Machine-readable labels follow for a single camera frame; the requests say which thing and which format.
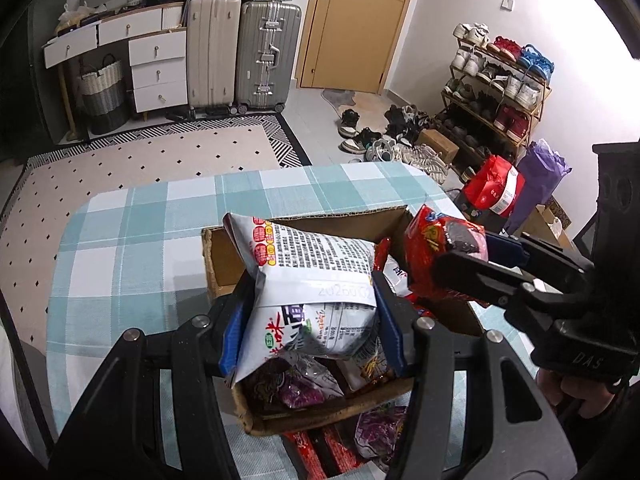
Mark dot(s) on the white drawer dresser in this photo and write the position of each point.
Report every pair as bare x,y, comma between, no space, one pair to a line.
155,50

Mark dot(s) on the red shopping bag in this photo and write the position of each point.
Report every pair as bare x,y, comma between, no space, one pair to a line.
492,185

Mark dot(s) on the purple snack packet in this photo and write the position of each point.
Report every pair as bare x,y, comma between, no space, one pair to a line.
380,432

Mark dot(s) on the wooden door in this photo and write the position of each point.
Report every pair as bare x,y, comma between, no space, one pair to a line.
360,25

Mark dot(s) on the person's right forearm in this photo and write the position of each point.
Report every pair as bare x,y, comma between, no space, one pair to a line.
610,440

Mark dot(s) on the red white glue packet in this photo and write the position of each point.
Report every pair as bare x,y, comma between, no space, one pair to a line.
396,275

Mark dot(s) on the white wall switch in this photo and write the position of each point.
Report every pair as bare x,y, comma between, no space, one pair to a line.
507,4

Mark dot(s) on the pile of loose shoes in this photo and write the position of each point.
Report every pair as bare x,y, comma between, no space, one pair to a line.
395,145

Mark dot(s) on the silver suitcase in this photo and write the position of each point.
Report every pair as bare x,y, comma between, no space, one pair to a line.
267,55

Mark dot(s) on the open carton with white items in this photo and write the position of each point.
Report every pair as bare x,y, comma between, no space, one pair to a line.
550,217

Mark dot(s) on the purple candy packet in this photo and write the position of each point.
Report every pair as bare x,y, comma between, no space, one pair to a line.
295,390

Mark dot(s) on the red packets under box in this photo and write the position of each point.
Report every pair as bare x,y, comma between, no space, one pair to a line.
320,447

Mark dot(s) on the beige suitcase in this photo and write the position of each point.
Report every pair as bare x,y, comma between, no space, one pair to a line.
212,55

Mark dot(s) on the purple bag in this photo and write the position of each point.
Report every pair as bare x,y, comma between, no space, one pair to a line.
540,175

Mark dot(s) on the red cookie packet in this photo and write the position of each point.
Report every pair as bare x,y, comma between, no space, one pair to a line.
425,245

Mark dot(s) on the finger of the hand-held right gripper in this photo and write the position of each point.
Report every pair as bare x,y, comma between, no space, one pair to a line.
500,250
475,277

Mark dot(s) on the person's right hand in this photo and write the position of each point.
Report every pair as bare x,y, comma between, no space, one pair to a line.
575,395

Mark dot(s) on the wooden shoe rack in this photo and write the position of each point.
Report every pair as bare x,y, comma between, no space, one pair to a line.
482,117

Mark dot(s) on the patterned beige rug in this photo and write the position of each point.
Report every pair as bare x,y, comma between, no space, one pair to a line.
150,160

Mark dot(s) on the woven laundry basket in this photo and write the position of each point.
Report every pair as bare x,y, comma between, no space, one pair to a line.
102,95

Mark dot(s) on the small cardboard box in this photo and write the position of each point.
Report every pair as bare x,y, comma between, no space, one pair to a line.
440,142

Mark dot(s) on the row of assorted shoes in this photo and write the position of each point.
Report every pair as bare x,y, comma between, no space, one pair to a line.
515,85

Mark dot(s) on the white orange chip bag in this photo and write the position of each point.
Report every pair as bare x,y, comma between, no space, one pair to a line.
372,367

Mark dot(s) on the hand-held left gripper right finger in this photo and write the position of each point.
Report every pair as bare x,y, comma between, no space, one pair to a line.
390,330

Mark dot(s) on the large cardboard box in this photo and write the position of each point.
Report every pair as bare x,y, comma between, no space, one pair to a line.
310,412

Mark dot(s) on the checked tablecloth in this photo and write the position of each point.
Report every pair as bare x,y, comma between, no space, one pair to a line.
150,240

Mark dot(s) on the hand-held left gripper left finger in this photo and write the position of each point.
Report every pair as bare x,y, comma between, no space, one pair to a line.
231,345

